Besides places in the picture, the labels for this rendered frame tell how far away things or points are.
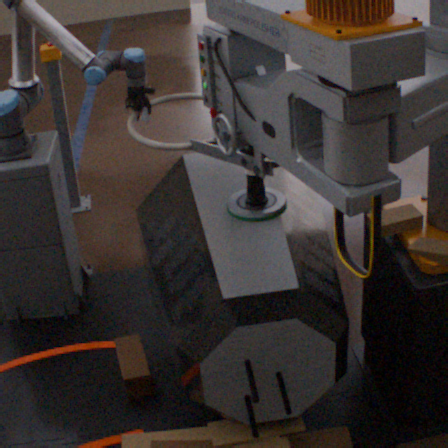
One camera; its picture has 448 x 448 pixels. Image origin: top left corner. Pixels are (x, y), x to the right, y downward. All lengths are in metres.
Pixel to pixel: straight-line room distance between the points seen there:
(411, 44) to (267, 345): 1.08
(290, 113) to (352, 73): 0.44
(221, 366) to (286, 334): 0.23
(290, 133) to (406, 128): 0.36
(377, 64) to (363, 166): 0.33
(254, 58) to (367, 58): 0.76
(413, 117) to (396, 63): 0.32
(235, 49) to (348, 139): 0.63
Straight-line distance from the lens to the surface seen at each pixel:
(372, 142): 2.12
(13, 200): 3.62
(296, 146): 2.34
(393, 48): 1.97
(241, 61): 2.59
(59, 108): 4.64
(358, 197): 2.15
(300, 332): 2.50
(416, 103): 2.27
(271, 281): 2.53
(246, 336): 2.47
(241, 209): 2.88
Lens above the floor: 2.25
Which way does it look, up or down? 30 degrees down
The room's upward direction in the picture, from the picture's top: 5 degrees counter-clockwise
